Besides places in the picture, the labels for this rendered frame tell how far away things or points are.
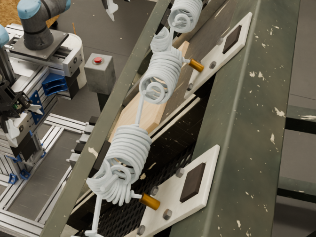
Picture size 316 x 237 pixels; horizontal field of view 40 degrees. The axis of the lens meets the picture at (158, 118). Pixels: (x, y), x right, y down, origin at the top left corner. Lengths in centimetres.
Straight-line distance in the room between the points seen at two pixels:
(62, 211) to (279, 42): 51
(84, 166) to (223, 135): 20
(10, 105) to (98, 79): 99
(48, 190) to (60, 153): 28
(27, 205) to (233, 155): 219
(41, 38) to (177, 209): 177
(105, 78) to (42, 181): 83
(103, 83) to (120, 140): 167
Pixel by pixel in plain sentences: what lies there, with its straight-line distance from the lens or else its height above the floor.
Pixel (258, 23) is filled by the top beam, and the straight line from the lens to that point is 84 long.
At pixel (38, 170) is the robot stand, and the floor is 21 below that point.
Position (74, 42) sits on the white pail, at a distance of 345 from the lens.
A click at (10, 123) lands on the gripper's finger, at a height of 139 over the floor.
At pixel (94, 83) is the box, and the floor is 82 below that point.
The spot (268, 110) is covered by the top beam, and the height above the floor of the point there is 191.
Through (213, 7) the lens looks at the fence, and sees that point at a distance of 165.
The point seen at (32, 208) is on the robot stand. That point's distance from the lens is 271.
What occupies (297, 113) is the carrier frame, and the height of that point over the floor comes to 79.
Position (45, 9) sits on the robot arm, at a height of 123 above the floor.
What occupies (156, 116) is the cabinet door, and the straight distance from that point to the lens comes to 143.
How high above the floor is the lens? 242
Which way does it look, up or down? 48 degrees down
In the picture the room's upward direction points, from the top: 3 degrees counter-clockwise
